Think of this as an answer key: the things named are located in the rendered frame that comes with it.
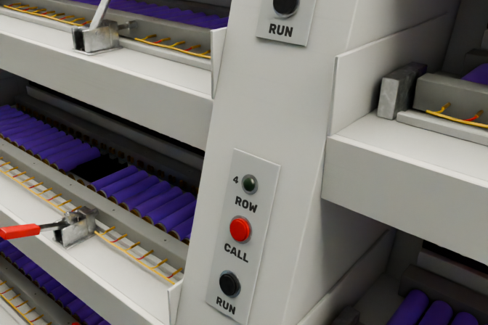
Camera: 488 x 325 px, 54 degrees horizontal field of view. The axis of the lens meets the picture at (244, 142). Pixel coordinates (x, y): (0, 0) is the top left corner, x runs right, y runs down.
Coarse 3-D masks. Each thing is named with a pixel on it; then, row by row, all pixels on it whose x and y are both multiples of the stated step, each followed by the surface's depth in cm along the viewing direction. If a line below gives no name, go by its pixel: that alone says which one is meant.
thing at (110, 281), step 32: (0, 96) 84; (128, 128) 68; (192, 160) 61; (0, 192) 59; (32, 192) 60; (0, 224) 58; (32, 256) 54; (64, 256) 49; (96, 256) 49; (128, 256) 49; (96, 288) 46; (128, 288) 45; (160, 288) 45; (128, 320) 44; (160, 320) 41
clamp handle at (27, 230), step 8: (24, 224) 47; (32, 224) 47; (48, 224) 49; (56, 224) 49; (64, 224) 50; (0, 232) 45; (8, 232) 45; (16, 232) 45; (24, 232) 46; (32, 232) 47
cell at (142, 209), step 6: (174, 186) 58; (168, 192) 56; (174, 192) 57; (180, 192) 57; (156, 198) 55; (162, 198) 55; (168, 198) 56; (174, 198) 56; (144, 204) 54; (150, 204) 54; (156, 204) 55; (162, 204) 55; (138, 210) 53; (144, 210) 53; (150, 210) 54; (144, 216) 53
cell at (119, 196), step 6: (144, 180) 59; (150, 180) 59; (156, 180) 59; (132, 186) 57; (138, 186) 58; (144, 186) 58; (150, 186) 59; (120, 192) 56; (126, 192) 56; (132, 192) 57; (138, 192) 57; (114, 198) 56; (120, 198) 56; (126, 198) 56
